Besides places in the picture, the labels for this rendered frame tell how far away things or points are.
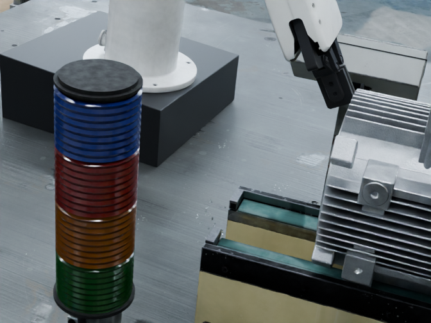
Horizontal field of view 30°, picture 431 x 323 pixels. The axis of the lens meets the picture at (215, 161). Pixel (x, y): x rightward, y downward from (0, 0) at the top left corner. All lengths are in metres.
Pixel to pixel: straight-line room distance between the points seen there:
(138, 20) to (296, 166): 0.34
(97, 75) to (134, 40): 0.72
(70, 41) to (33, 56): 0.10
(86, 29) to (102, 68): 0.93
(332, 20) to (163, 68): 0.49
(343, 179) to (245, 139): 0.60
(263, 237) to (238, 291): 0.10
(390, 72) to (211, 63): 0.45
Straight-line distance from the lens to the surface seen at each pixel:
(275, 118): 1.45
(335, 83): 0.87
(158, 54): 1.28
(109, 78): 0.54
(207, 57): 1.43
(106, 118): 0.53
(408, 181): 0.78
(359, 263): 0.80
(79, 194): 0.56
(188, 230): 1.12
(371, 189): 0.75
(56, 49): 1.39
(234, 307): 0.91
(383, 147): 0.79
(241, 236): 0.98
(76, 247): 0.59
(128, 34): 1.27
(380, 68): 1.04
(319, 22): 0.82
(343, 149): 0.77
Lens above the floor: 1.44
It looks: 30 degrees down
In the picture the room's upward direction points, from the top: 6 degrees clockwise
